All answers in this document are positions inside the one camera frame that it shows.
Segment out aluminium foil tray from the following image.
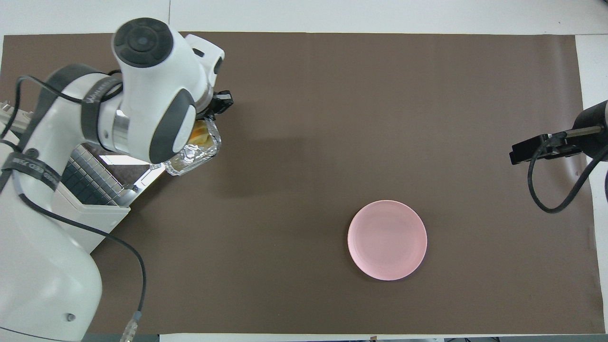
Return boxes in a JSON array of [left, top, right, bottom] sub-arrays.
[[163, 118, 223, 178]]

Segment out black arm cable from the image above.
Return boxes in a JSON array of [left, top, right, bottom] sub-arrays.
[[0, 70, 147, 342], [527, 125, 608, 214]]

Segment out glass oven door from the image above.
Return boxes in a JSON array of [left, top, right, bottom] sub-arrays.
[[97, 152, 168, 191]]

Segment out pink round plate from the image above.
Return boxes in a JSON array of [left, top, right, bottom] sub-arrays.
[[347, 200, 428, 281]]

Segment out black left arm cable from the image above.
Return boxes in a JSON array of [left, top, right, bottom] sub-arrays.
[[0, 70, 147, 342]]

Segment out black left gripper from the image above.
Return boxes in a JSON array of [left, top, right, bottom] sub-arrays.
[[204, 89, 235, 122]]

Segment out white toaster oven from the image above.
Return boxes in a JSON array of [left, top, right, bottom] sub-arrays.
[[0, 99, 131, 253]]

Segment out metal oven rack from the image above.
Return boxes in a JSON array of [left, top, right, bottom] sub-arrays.
[[60, 144, 130, 208]]

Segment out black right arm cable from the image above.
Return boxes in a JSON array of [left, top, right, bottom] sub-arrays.
[[527, 125, 608, 214]]

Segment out brown table mat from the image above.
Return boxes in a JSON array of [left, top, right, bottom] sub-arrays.
[[0, 32, 605, 334]]

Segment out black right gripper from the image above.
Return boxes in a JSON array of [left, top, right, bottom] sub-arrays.
[[509, 131, 584, 166]]

